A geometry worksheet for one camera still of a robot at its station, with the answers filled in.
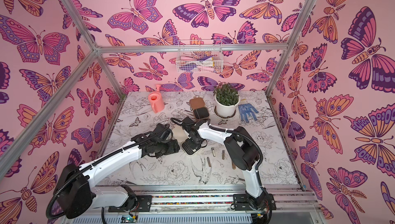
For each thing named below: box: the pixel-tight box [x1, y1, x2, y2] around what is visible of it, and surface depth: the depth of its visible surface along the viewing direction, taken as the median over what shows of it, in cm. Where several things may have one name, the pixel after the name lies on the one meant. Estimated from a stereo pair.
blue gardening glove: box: [238, 103, 259, 123], surface depth 111 cm
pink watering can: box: [147, 83, 166, 114], surface depth 105 cm
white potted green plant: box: [213, 81, 241, 118], surface depth 98 cm
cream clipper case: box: [180, 137, 202, 156], surface depth 91 cm
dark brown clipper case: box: [189, 97, 210, 120], surface depth 114 cm
